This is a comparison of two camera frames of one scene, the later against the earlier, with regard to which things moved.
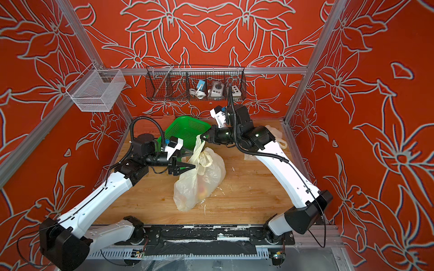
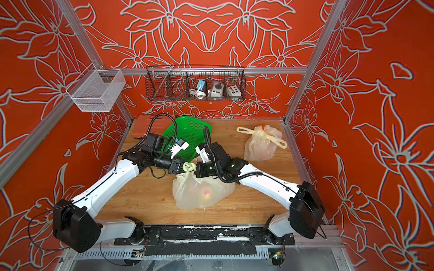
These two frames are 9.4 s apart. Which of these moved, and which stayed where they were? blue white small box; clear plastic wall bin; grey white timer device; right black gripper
Moved: right black gripper
Stayed: blue white small box; grey white timer device; clear plastic wall bin
